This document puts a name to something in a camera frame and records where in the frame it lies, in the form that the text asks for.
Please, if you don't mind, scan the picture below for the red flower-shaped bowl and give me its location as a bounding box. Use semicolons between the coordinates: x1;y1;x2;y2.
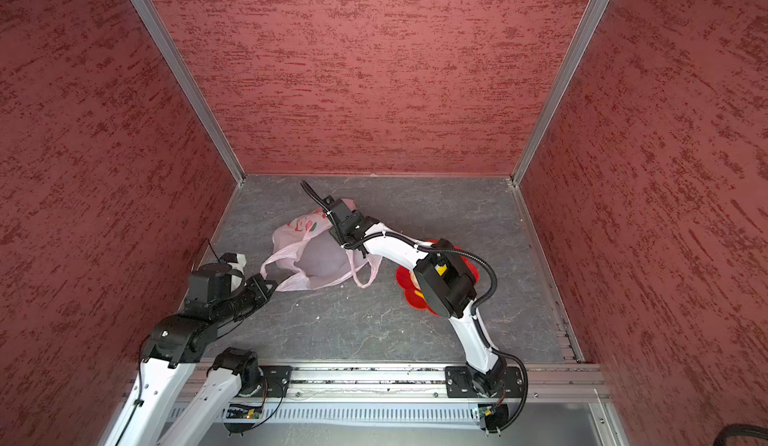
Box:
395;252;479;318

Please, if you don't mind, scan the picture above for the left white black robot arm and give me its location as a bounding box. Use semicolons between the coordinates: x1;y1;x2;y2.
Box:
105;270;277;445

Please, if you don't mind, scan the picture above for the left aluminium corner post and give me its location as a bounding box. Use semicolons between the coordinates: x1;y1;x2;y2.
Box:
129;0;247;186

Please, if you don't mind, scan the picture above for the aluminium corner post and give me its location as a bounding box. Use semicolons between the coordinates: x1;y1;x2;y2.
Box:
129;0;247;186
511;0;611;189

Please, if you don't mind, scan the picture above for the right aluminium corner post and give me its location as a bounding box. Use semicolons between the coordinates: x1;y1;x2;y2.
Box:
511;0;611;189

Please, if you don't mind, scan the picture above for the pink plastic bag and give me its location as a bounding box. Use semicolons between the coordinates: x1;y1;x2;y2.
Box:
259;208;382;292

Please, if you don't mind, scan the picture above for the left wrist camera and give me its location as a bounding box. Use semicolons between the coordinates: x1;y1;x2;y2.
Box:
181;253;247;317

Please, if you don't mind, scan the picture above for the white slotted cable duct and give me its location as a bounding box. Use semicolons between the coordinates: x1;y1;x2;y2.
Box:
167;402;487;426

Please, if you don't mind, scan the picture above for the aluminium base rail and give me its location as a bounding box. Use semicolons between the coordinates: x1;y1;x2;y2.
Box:
264;360;612;403

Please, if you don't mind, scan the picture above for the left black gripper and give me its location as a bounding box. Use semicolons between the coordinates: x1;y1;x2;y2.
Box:
214;274;278;326

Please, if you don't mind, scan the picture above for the black cable bottom right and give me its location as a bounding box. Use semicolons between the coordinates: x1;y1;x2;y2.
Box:
712;423;768;446

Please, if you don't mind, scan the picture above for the right black corrugated cable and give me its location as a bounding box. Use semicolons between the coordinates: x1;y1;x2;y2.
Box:
299;180;529;432

